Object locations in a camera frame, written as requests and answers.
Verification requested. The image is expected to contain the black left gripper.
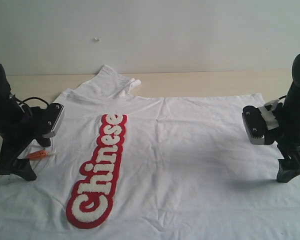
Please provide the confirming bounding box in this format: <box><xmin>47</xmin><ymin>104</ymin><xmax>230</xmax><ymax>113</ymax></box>
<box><xmin>0</xmin><ymin>99</ymin><xmax>50</xmax><ymax>181</ymax></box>

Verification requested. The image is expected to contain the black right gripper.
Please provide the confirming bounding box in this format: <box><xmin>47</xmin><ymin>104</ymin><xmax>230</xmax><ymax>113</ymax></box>
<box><xmin>276</xmin><ymin>107</ymin><xmax>300</xmax><ymax>183</ymax></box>

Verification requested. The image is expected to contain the white t-shirt red Chinese patch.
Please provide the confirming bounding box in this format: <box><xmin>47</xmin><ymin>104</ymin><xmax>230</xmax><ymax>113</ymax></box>
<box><xmin>0</xmin><ymin>66</ymin><xmax>300</xmax><ymax>240</ymax></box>

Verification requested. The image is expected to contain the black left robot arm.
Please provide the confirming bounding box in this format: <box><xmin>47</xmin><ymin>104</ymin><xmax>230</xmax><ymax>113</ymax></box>
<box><xmin>0</xmin><ymin>63</ymin><xmax>50</xmax><ymax>181</ymax></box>

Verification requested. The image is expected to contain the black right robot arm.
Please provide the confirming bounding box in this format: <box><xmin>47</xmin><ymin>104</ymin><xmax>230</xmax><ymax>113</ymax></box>
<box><xmin>276</xmin><ymin>53</ymin><xmax>300</xmax><ymax>183</ymax></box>

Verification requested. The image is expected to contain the orange garment tag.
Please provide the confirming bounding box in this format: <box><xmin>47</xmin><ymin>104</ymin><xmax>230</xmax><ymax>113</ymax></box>
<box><xmin>26</xmin><ymin>150</ymin><xmax>58</xmax><ymax>161</ymax></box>

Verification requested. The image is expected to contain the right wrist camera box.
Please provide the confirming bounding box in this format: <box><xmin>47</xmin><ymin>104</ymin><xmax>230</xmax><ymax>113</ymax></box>
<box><xmin>242</xmin><ymin>99</ymin><xmax>283</xmax><ymax>145</ymax></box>

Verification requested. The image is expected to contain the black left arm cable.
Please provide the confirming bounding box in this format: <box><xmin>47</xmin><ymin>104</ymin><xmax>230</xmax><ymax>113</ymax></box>
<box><xmin>16</xmin><ymin>96</ymin><xmax>51</xmax><ymax>108</ymax></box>

